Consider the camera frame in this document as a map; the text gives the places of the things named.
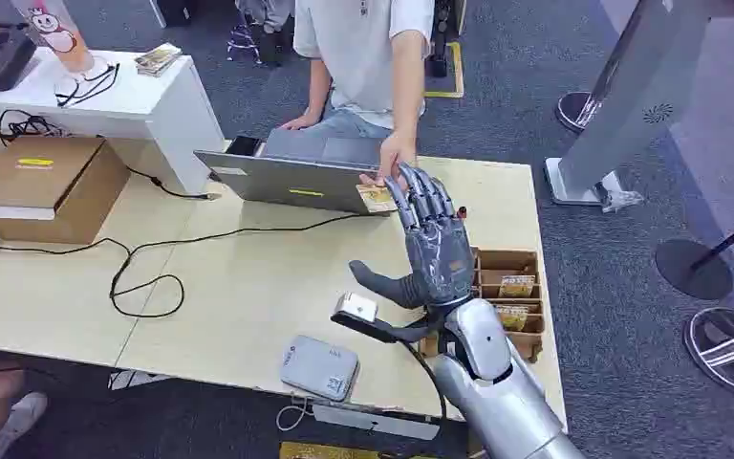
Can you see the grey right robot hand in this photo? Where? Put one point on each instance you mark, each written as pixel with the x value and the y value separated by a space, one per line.
pixel 436 253

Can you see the person's left hand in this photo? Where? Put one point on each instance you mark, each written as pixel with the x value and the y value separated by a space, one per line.
pixel 395 155

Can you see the person's right hand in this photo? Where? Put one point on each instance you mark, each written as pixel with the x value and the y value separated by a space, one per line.
pixel 300 121

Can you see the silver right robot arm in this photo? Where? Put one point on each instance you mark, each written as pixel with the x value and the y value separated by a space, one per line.
pixel 500 393

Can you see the black phone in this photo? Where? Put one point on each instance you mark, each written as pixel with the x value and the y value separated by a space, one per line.
pixel 244 146

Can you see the grey laptop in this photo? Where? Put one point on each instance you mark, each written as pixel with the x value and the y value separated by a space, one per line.
pixel 278 184

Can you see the wooden card box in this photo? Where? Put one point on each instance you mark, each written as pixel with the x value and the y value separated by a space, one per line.
pixel 512 263

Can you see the person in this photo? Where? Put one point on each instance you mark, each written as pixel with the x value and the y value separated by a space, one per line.
pixel 354 57

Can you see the chrome stool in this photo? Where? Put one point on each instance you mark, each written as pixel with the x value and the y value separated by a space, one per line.
pixel 243 41

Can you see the yellow floor tape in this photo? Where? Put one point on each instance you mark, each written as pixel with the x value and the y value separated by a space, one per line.
pixel 455 76

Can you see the seated person's legs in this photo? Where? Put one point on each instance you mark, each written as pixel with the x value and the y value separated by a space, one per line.
pixel 269 25

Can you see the black equipment stand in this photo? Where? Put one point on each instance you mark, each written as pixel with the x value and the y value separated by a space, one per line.
pixel 438 60

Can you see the white cabinet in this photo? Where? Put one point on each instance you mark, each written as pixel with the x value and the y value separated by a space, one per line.
pixel 145 108

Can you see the flat grey device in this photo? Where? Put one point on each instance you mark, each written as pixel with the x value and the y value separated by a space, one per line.
pixel 319 367

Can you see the white power strip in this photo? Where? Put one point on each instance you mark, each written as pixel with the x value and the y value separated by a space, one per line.
pixel 373 422

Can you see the chrome round base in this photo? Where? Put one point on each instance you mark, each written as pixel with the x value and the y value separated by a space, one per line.
pixel 728 348
pixel 571 111

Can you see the crumpled clear plastic wrap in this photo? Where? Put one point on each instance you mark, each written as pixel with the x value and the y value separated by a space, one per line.
pixel 620 199

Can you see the black eyeglasses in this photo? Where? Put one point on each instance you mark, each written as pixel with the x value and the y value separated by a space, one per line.
pixel 85 85

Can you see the yellow patterned sheet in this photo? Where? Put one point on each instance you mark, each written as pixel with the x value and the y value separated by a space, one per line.
pixel 329 451

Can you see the silver kiosk stand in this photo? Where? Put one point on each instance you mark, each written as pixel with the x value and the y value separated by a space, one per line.
pixel 633 95

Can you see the black stanchion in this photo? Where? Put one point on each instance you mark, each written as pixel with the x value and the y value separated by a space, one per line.
pixel 693 269

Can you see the cartoon print standing sign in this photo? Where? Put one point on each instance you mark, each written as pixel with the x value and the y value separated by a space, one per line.
pixel 53 32

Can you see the brown cardboard box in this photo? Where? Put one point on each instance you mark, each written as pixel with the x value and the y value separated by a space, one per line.
pixel 38 184

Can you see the white desk foot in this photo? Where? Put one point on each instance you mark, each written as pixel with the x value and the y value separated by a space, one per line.
pixel 136 379

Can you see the person's leg with shoe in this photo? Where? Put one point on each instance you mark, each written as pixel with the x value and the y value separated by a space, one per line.
pixel 0 412

